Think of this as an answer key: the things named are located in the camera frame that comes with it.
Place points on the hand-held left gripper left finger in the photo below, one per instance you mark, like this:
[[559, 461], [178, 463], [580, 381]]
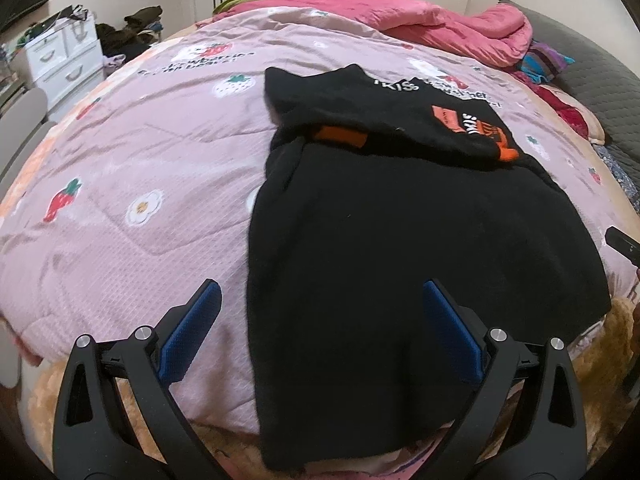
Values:
[[192, 322]]

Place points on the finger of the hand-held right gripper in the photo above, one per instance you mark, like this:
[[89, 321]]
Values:
[[625, 247]]

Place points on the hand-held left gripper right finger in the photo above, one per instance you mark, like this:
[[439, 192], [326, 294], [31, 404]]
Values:
[[452, 327]]

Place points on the black sweater with orange cuffs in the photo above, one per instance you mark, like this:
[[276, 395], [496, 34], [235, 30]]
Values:
[[375, 260]]

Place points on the pile of dark clothes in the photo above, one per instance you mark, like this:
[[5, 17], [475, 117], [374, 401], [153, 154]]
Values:
[[142, 17]]

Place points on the blue floral cloth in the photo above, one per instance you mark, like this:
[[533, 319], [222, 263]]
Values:
[[620, 175]]

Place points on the red cloth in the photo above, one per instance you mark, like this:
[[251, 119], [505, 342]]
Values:
[[565, 110]]

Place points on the pink dotted cloth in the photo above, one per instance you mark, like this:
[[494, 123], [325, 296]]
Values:
[[390, 471]]

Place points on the tan plush blanket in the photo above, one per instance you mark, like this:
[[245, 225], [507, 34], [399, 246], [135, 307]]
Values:
[[45, 400]]

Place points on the grey quilted headboard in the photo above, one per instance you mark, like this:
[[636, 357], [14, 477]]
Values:
[[595, 75]]

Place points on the pink strawberry print quilt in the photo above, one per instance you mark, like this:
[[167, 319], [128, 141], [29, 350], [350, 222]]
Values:
[[125, 160]]

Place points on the colourful striped cloth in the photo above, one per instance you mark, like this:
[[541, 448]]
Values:
[[542, 60]]

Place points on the bright pink comforter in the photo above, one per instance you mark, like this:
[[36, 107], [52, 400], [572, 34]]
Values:
[[450, 25]]

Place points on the white drawer cabinet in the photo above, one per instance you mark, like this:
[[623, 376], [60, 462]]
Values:
[[60, 60]]

